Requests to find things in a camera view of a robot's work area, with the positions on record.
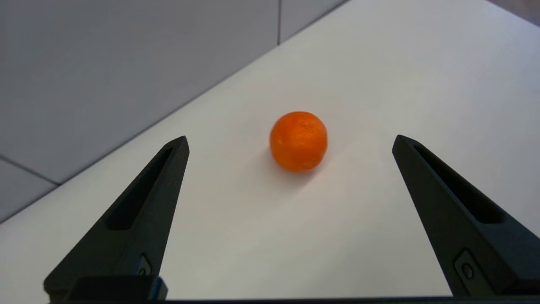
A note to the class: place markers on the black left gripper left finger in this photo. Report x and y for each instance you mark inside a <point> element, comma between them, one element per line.
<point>137,240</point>

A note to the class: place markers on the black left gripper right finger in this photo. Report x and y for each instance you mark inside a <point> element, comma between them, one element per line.
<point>447,232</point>

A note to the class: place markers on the orange fruit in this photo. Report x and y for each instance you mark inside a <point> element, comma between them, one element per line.
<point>298,141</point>

